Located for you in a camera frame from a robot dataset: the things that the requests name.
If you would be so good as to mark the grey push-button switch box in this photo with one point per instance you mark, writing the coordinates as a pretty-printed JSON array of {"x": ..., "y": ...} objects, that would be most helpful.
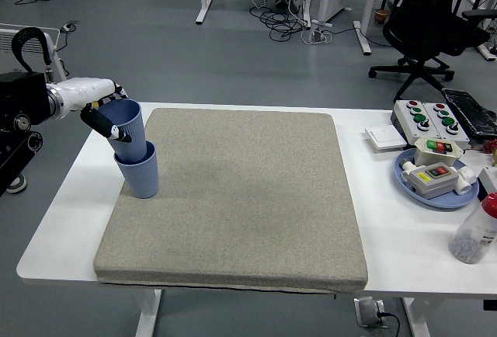
[{"x": 431, "y": 181}]

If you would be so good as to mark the person's shoe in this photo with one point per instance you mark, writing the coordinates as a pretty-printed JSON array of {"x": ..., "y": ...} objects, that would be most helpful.
[{"x": 19, "y": 186}]

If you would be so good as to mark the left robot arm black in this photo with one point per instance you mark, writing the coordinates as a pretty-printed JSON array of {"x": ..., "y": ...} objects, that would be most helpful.
[{"x": 19, "y": 96}]

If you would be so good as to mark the white power strip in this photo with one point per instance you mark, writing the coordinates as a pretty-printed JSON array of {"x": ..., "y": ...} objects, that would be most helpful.
[{"x": 319, "y": 37}]

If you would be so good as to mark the black office chair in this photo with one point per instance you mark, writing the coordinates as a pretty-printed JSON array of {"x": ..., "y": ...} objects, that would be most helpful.
[{"x": 427, "y": 30}]

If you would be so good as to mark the black table control panel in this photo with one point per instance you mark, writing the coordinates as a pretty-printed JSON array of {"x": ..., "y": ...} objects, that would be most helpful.
[{"x": 490, "y": 304}]

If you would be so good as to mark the grey-brown fabric mat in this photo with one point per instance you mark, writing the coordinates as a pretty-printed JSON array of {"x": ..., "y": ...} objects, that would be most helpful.
[{"x": 252, "y": 197}]

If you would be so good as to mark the small brown pot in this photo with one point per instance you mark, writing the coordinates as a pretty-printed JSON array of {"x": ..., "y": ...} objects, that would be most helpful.
[{"x": 381, "y": 16}]

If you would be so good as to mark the blue ribbed plastic cup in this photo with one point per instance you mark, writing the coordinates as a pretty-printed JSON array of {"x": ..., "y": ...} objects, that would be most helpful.
[
  {"x": 130, "y": 119},
  {"x": 141, "y": 181}
]

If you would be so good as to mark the small white box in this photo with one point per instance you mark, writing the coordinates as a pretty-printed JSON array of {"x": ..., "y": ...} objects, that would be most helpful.
[{"x": 490, "y": 181}]

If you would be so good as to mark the white four-button control box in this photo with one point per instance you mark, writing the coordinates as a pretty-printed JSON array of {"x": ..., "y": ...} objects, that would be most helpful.
[
  {"x": 460, "y": 135},
  {"x": 404, "y": 117}
]

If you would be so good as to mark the floor power socket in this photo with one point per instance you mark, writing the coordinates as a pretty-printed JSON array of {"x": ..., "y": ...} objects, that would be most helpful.
[{"x": 70, "y": 26}]

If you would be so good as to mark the white three-button switch box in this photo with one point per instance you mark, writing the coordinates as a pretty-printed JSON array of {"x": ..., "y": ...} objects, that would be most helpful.
[{"x": 427, "y": 154}]

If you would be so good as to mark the blue round plate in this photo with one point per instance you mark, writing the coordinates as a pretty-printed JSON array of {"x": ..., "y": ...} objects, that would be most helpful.
[{"x": 446, "y": 202}]

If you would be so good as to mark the black wrapped keyboard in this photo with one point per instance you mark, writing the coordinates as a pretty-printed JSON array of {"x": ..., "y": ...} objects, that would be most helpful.
[{"x": 470, "y": 112}]

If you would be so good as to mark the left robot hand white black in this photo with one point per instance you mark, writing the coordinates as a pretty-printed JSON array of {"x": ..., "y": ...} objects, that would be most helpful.
[{"x": 85, "y": 88}]

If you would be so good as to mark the white wall switch plate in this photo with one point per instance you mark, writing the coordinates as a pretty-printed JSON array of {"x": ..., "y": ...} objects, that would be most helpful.
[{"x": 384, "y": 137}]

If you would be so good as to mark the clear bottle with red cap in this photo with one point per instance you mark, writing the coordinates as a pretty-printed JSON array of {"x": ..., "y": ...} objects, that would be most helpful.
[{"x": 471, "y": 232}]

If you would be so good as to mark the white table leg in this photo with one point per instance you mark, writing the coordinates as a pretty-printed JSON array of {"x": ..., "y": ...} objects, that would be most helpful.
[
  {"x": 417, "y": 319},
  {"x": 149, "y": 313}
]

